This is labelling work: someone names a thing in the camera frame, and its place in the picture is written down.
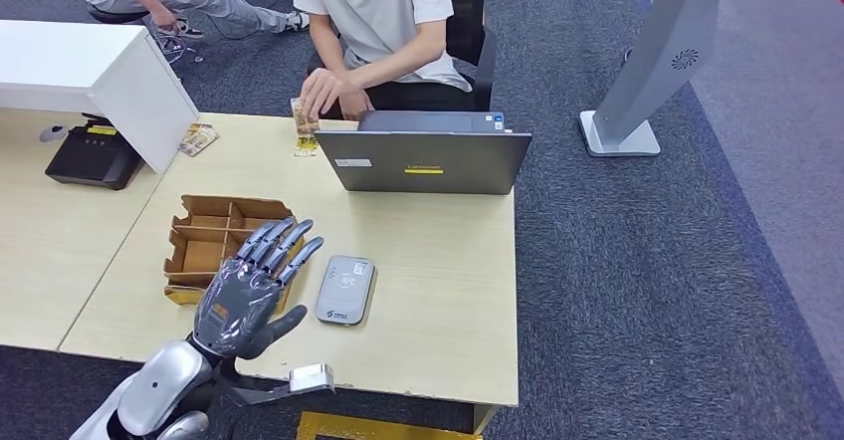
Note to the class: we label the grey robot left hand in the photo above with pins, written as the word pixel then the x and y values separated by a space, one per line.
pixel 237 305

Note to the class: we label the person's left hand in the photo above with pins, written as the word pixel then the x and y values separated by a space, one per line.
pixel 326 91

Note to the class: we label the person's right hand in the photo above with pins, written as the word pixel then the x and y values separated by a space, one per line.
pixel 358 106

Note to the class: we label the ID card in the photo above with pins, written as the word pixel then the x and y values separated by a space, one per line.
pixel 304 124

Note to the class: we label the person's right forearm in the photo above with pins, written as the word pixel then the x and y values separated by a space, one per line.
pixel 326 44

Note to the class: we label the person's left forearm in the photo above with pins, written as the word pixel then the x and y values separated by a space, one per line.
pixel 402 54

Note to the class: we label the wooden card organizer box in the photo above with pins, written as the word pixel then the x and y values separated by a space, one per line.
pixel 198 252

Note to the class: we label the person at desk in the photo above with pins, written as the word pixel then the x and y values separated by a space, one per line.
pixel 376 2

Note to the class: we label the grey card reader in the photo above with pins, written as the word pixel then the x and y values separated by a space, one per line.
pixel 344 290

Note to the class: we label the patterned yellow card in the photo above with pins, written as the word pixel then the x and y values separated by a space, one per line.
pixel 198 139

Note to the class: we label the grey laptop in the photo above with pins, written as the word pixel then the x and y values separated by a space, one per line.
pixel 428 163

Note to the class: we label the black office chair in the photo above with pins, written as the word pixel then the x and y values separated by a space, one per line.
pixel 471 35

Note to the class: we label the yellow box under desk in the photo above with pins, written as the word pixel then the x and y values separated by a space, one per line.
pixel 369 427

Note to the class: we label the black payment terminal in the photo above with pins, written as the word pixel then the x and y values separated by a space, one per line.
pixel 93 155

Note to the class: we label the black stool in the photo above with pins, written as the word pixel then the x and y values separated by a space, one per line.
pixel 115 15

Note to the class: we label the grey computer mouse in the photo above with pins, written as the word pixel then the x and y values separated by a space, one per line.
pixel 53 133

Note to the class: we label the white desk riser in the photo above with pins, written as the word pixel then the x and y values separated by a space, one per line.
pixel 66 59

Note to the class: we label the grey kiosk stand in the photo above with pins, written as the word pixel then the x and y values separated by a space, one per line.
pixel 662 48

